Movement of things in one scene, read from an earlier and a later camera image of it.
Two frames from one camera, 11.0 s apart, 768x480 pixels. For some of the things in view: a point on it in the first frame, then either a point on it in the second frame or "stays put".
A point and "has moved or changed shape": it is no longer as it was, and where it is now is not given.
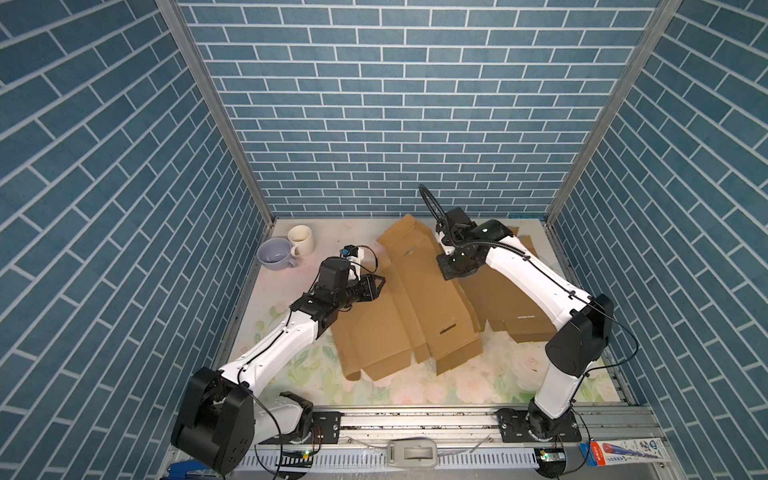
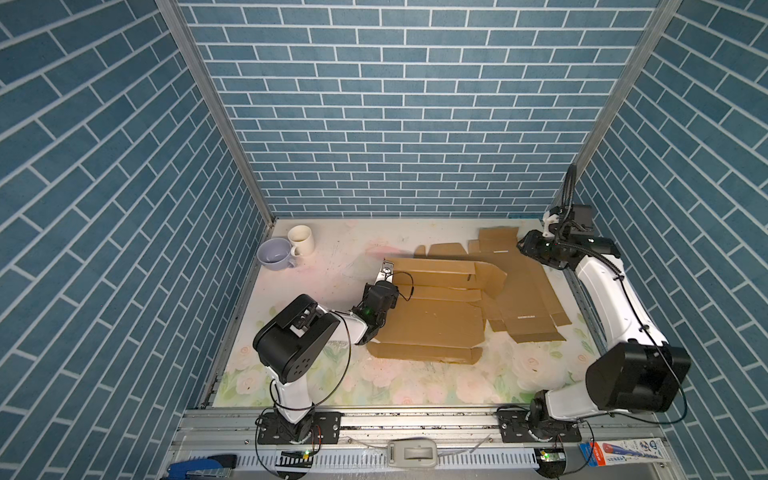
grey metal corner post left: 183,36 stays put
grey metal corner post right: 652,38 stays put
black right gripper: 446,271 to 528,245
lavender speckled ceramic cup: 274,254 stays put
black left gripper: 367,283 to 393,299
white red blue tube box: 624,452 stays put
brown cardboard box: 419,314 has moved or changed shape
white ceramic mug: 301,239 stays put
